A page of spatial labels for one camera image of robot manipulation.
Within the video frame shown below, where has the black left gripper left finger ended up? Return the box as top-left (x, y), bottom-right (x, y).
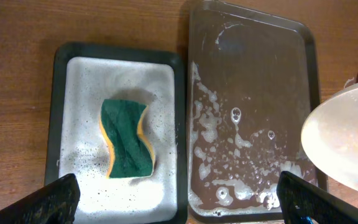
top-left (0, 174), bottom-right (80, 224)

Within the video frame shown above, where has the dark brown serving tray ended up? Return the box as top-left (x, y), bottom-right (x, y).
top-left (187, 1), bottom-right (327, 223)

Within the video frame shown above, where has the cream plate with red stain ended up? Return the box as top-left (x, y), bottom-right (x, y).
top-left (301, 83), bottom-right (358, 191)

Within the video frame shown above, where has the black tray with soapy water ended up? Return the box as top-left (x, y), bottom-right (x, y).
top-left (45, 42), bottom-right (188, 223)

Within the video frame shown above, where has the green yellow sponge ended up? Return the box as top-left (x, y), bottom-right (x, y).
top-left (99, 99), bottom-right (155, 179)

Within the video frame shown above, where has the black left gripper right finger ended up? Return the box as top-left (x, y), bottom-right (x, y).
top-left (277, 171), bottom-right (358, 224)

